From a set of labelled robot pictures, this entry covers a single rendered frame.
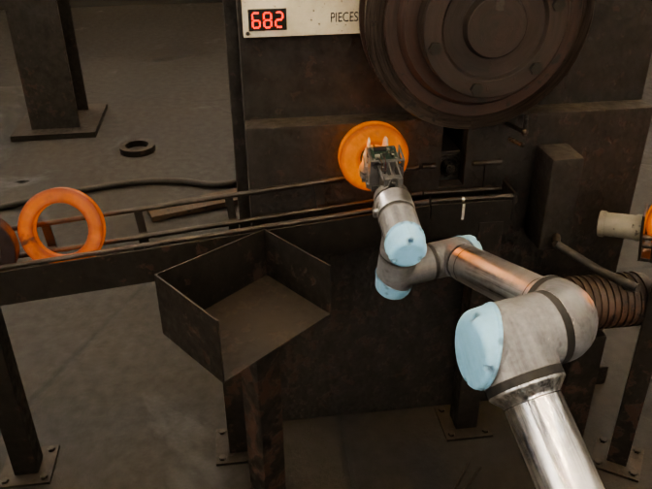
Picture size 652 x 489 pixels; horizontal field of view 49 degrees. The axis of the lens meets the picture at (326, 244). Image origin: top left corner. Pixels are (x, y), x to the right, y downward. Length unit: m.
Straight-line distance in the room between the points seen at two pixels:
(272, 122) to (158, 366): 0.99
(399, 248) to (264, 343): 0.31
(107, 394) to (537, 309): 1.48
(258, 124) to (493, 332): 0.81
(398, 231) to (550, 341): 0.38
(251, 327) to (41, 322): 1.33
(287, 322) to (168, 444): 0.75
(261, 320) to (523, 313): 0.56
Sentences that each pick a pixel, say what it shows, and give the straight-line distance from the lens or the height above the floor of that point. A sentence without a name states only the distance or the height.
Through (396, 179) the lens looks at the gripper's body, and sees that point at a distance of 1.40.
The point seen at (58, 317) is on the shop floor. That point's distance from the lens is 2.62.
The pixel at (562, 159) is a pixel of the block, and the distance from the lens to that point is 1.69.
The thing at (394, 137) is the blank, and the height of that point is 0.86.
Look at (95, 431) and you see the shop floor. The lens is 2.14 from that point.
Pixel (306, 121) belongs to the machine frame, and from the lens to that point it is 1.62.
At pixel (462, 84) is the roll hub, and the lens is 1.45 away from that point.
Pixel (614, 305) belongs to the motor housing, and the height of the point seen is 0.50.
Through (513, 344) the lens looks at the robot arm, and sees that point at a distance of 1.04.
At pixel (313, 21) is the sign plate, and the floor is 1.09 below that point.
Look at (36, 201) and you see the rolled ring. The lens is 1.68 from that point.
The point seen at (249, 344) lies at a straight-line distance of 1.36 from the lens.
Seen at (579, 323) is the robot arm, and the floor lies 0.81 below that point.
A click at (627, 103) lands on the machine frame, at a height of 0.87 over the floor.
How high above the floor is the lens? 1.42
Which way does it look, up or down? 30 degrees down
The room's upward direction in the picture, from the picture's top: straight up
